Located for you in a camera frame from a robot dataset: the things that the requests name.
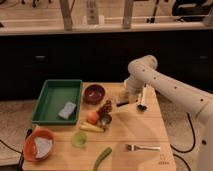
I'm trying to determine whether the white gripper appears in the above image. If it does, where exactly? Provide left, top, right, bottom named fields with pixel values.
left=115, top=79, right=142, bottom=107

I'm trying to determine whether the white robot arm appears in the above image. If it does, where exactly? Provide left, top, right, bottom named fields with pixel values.
left=123, top=55, right=213, bottom=171

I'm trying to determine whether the purple bowl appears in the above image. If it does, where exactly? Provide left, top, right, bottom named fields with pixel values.
left=83, top=84, right=105, bottom=105

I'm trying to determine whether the white cloth in bowl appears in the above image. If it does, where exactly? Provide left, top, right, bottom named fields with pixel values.
left=35, top=137, right=53, bottom=158

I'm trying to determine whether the orange bowl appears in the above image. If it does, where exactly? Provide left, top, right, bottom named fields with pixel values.
left=23, top=129, right=55, bottom=162

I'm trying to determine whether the dark grapes toy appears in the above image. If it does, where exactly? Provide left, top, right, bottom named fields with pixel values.
left=97, top=100, right=112, bottom=115

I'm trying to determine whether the metal can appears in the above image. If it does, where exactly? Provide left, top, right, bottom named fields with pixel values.
left=99, top=114, right=112, bottom=128

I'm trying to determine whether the red tomato toy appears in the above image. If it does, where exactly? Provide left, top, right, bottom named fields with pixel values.
left=87, top=111, right=99, bottom=125

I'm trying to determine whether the silver fork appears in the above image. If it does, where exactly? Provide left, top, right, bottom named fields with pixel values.
left=125, top=144, right=161, bottom=151

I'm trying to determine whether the yellow corn toy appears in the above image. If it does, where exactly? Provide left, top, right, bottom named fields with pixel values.
left=79, top=122, right=104, bottom=132

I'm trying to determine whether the blue sponge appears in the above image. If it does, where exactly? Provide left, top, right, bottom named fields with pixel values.
left=58, top=102, right=76, bottom=120

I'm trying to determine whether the green cucumber toy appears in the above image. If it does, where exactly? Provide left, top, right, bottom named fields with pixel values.
left=93, top=147, right=112, bottom=171

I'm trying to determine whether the green small cup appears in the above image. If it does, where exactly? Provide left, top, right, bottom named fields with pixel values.
left=72, top=131, right=87, bottom=148

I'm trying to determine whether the green plastic tray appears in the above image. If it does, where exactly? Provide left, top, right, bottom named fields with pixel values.
left=32, top=79, right=82, bottom=125

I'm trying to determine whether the white handled brush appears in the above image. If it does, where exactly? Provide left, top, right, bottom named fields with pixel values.
left=137, top=86, right=147, bottom=111

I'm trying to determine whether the black cable on floor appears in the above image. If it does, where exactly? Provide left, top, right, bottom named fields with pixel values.
left=170, top=112, right=197, bottom=171

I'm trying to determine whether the black cable left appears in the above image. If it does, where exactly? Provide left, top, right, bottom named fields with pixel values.
left=0, top=128, right=34, bottom=171

